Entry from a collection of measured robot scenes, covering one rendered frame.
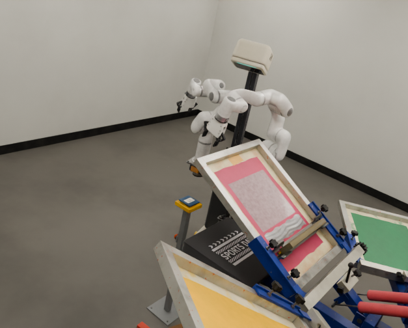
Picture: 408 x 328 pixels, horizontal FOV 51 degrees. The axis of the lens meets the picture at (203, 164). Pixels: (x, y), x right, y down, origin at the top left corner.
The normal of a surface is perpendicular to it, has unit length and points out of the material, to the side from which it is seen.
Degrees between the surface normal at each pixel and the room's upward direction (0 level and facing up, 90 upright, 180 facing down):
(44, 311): 0
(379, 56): 90
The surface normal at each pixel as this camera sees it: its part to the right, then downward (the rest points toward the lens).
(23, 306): 0.18, -0.89
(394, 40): -0.63, 0.22
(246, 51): -0.31, -0.12
